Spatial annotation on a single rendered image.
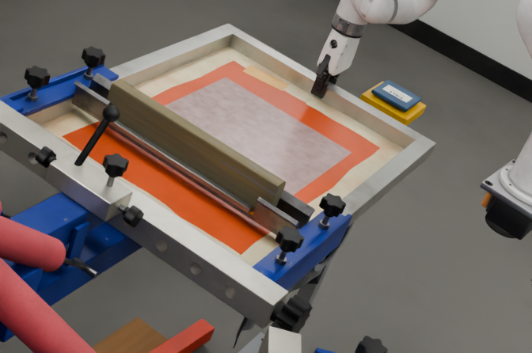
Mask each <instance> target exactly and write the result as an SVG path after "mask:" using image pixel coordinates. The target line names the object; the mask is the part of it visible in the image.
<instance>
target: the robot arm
mask: <svg viewBox="0 0 532 353"><path fill-rule="evenodd" d="M437 1H438V0H340V3H339V5H338V7H337V10H336V13H335V15H334V18H333V19H332V23H331V26H332V31H331V32H330V34H329V37H328V39H327V40H326V42H325V46H324V47H323V49H322V51H321V54H320V57H319V59H318V61H317V67H318V70H317V72H316V75H317V77H316V80H315V82H314V84H313V87H312V89H311V93H312V94H313V95H314V96H316V97H319V98H320V99H322V98H323V96H324V95H325V91H326V89H327V87H328V84H327V83H328V82H331V83H332V84H334V85H335V84H336V81H337V79H336V78H338V77H339V75H340V73H341V72H343V71H344V70H346V69H347V68H349V67H350V65H351V64H352V60H353V59H354V56H355V52H356V49H357V47H358V45H359V40H360V37H362V35H363V33H364V30H365V28H366V26H367V23H371V24H395V25H405V24H408V23H411V22H413V21H415V20H416V19H418V18H419V17H421V16H422V15H424V14H425V13H426V12H427V11H428V10H430V9H431V8H432V7H433V6H434V5H435V4H436V3H437ZM516 22H517V26H518V30H519V33H520V36H521V37H522V40H523V42H524V44H525V45H526V49H527V50H528V52H529V54H530V57H531V58H532V0H520V1H519V4H518V6H517V11H516ZM327 67H328V69H326V68H327ZM324 72H325V74H324ZM499 179H500V183H501V184H502V185H503V187H504V188H505V189H506V190H507V191H508V192H509V193H510V194H512V195H513V196H514V197H515V198H516V199H518V200H520V201H522V202H524V203H526V204H528V205H530V206H532V132H531V133H530V136H529V138H528V139H527V141H526V143H525V145H524V147H523V149H522V150H521V152H520V154H519V156H518V158H517V159H516V161H515V163H514V165H508V166H505V167H503V168H502V169H501V171H500V174H499Z"/></svg>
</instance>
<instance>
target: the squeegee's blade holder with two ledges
mask: <svg viewBox="0 0 532 353"><path fill-rule="evenodd" d="M111 125H112V126H113V127H114V128H116V129H117V130H119V131H121V132H123V133H124V134H125V135H127V136H128V137H130V138H131V139H134V140H135V141H136V142H138V143H139V144H141V145H142V146H145V147H146V148H147V149H148V150H150V151H152V152H153V153H155V154H156V155H158V156H159V157H161V158H163V159H164V160H166V161H167V162H169V163H170V164H172V165H174V166H175V167H177V168H178V169H180V170H181V171H183V172H184V173H186V174H188V175H189V176H190V177H192V178H194V179H195V180H197V181H199V182H200V183H201V184H203V185H205V186H206V187H208V188H209V189H211V190H212V191H214V192H216V193H217V194H219V195H220V196H221V197H223V198H224V199H227V200H228V201H230V202H231V203H232V204H234V205H235V206H237V207H239V208H241V209H242V210H243V211H245V212H246V213H250V212H251V211H252V210H253V206H252V205H250V204H248V203H247V202H246V201H244V200H243V199H241V198H239V197H237V196H236V195H235V194H233V193H232V192H229V191H228V190H226V189H225V188H224V187H222V186H221V185H219V184H217V183H215V182H214V181H213V180H211V179H209V178H208V177H206V176H204V175H203V174H202V173H200V172H198V171H197V170H195V169H194V168H193V167H191V166H189V165H187V164H186V163H184V162H183V161H182V160H180V159H178V158H176V157H175V156H173V155H172V154H170V153H169V152H167V151H166V150H164V149H162V148H161V147H160V146H158V145H156V144H155V143H153V142H151V141H150V140H149V139H147V138H145V137H144V136H142V135H141V134H139V133H138V132H136V131H134V130H133V129H131V128H129V127H128V126H127V125H125V124H124V123H122V122H120V121H119V120H117V121H115V122H113V123H111Z"/></svg>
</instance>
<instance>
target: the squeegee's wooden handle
mask: <svg viewBox="0 0 532 353"><path fill-rule="evenodd" d="M107 101H110V102H111V104H112V105H115V106H116V107H117V108H118V109H119V110H120V117H119V119H118V120H119V121H120V122H122V123H124V124H125V125H127V126H128V127H129V128H131V129H133V130H134V131H136V132H138V133H139V134H141V135H142V136H144V137H145V138H147V139H149V140H150V141H151V142H153V143H155V144H156V145H158V146H160V147H161V148H162V149H164V150H166V151H167V152H169V153H170V154H172V155H173V156H175V157H176V158H178V159H180V160H182V161H183V162H184V163H186V164H187V165H189V166H191V167H193V168H194V169H195V170H197V171H198V172H200V173H202V174H203V175H204V176H206V177H208V178H209V179H211V180H213V181H214V182H215V183H217V184H219V185H221V186H222V187H224V188H225V189H226V190H228V191H229V192H232V193H233V194H235V195H236V196H237V197H239V198H241V199H243V200H244V201H246V202H247V203H248V204H250V205H252V206H253V210H252V211H253V212H254V211H255V210H256V207H257V204H258V202H257V200H258V198H259V197H260V198H262V199H264V200H265V201H267V202H268V203H270V204H271V205H273V206H274V207H277V204H278V202H279V199H280V196H281V195H282V192H283V190H284V187H285V184H286V181H284V180H282V179H280V178H279V177H277V176H276V175H274V174H273V173H271V172H269V171H268V170H266V169H265V168H263V167H261V166H260V165H258V164H257V163H255V162H254V161H252V160H250V159H248V158H247V157H246V156H244V155H242V154H240V153H239V152H237V151H236V150H234V149H232V148H231V147H229V146H227V145H226V144H225V143H223V142H221V141H219V140H218V139H217V138H215V137H213V136H212V135H210V134H208V133H207V132H206V131H204V130H202V129H200V128H199V127H197V126H196V125H194V124H193V123H191V122H189V121H187V120H186V119H185V118H183V117H181V116H179V115H177V114H176V113H175V112H173V111H171V110H170V109H168V108H167V107H165V106H164V105H162V104H160V103H158V102H157V101H156V100H154V99H152V98H151V97H149V96H147V95H146V94H145V93H143V92H141V91H139V90H138V89H136V88H135V87H133V86H132V85H130V84H128V83H126V82H125V81H124V80H122V79H119V80H116V81H114V82H113V83H112V84H111V87H110V90H109V93H108V98H107Z"/></svg>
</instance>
